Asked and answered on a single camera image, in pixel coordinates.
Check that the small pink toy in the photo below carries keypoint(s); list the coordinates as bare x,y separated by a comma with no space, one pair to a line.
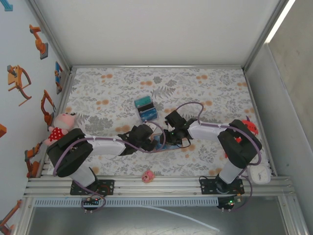
148,176

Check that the blue printed card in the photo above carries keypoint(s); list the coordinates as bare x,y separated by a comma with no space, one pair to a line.
148,114

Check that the pink plush doll red dress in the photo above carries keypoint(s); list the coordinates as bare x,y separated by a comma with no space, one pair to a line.
57,133

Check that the red monster toy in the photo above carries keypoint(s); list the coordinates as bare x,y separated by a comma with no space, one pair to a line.
252,126

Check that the floral tablecloth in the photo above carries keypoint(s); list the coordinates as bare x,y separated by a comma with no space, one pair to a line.
171,80

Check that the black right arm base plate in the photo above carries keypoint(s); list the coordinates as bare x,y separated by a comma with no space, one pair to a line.
206,187

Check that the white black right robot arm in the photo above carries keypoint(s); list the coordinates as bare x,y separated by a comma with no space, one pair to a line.
239,142

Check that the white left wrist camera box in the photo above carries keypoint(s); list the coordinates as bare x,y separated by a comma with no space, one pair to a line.
151,128

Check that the aluminium frame rail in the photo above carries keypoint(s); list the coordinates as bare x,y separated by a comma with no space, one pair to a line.
171,188

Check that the blue orange wall sticker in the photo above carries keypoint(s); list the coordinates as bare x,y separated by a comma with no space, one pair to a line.
58,76

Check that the clear acrylic card stand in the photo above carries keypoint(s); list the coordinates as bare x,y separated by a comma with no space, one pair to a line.
149,120

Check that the orange block wall sticker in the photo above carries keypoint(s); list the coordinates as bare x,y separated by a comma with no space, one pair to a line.
2,131

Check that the white plastic tube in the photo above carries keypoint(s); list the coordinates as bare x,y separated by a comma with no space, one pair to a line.
185,218

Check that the teal card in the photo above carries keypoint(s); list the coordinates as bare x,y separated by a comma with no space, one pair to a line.
143,101

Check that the white light strip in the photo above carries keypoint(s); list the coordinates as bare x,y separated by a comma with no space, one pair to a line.
278,23

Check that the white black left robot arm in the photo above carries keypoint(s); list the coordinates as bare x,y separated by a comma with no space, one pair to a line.
71,151

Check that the orange claw wall sticker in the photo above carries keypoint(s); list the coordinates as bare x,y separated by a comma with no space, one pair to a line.
14,78

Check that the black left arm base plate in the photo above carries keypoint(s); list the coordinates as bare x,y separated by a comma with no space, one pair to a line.
110,187

